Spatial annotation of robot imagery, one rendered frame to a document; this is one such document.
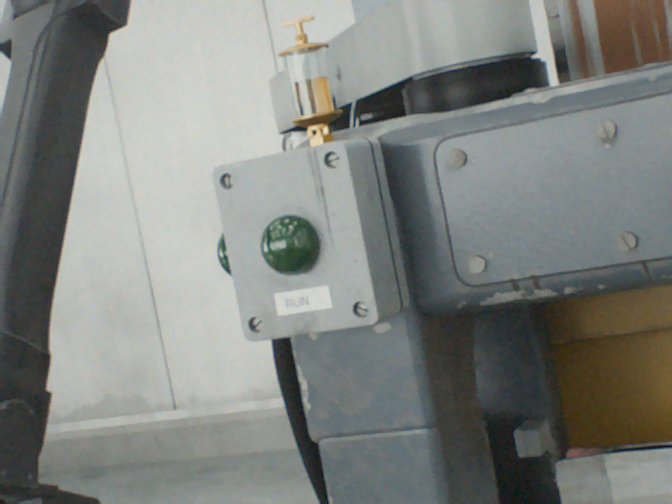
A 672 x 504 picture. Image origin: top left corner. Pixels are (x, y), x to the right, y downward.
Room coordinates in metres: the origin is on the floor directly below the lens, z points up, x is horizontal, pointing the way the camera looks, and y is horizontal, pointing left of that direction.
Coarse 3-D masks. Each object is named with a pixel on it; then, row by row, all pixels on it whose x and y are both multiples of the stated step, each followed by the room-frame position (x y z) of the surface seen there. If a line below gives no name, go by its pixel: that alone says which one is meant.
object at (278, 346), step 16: (272, 352) 0.69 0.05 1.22; (288, 352) 0.69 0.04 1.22; (288, 368) 0.69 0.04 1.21; (288, 384) 0.69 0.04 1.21; (288, 400) 0.69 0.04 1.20; (288, 416) 0.70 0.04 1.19; (304, 416) 0.70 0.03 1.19; (304, 432) 0.70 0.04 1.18; (304, 448) 0.70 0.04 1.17; (304, 464) 0.70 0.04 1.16; (320, 464) 0.70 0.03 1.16; (320, 480) 0.70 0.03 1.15; (320, 496) 0.71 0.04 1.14
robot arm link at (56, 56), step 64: (64, 0) 0.97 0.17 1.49; (128, 0) 0.99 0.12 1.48; (64, 64) 0.96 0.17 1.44; (0, 128) 0.93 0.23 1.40; (64, 128) 0.94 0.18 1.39; (0, 192) 0.89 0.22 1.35; (64, 192) 0.92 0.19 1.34; (0, 256) 0.85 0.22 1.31; (0, 320) 0.83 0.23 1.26; (0, 384) 0.80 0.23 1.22
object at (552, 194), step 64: (384, 128) 0.65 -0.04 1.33; (448, 128) 0.63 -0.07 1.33; (512, 128) 0.61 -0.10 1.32; (576, 128) 0.60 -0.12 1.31; (640, 128) 0.59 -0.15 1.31; (448, 192) 0.63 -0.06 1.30; (512, 192) 0.62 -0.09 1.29; (576, 192) 0.60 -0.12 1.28; (640, 192) 0.59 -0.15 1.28; (448, 256) 0.64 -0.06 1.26; (512, 256) 0.62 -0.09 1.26; (576, 256) 0.61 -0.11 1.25; (640, 256) 0.59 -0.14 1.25; (384, 320) 0.64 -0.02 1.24; (448, 320) 0.68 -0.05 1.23; (512, 320) 0.83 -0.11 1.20; (320, 384) 0.66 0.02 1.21; (384, 384) 0.65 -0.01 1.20; (448, 384) 0.67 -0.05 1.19; (512, 384) 0.84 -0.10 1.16; (320, 448) 0.67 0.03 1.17; (384, 448) 0.65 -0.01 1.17; (448, 448) 0.65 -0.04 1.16; (512, 448) 0.84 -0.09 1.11
